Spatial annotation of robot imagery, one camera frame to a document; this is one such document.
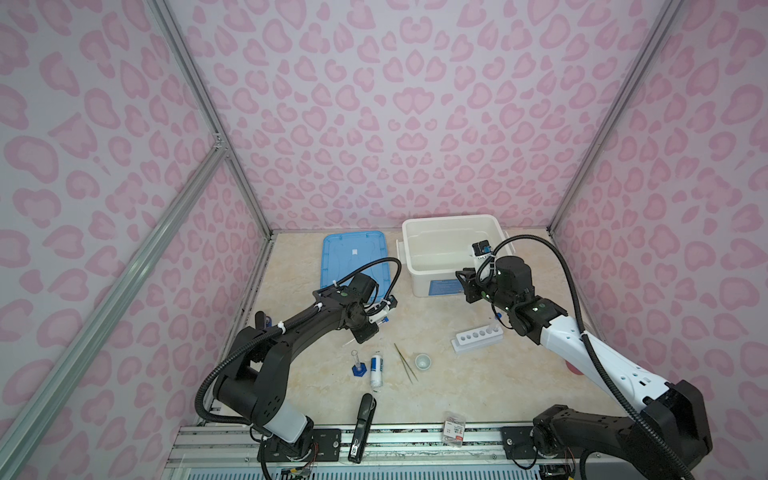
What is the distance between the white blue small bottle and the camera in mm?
831

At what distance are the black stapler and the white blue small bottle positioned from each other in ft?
0.16

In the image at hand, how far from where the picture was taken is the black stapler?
0.71 m
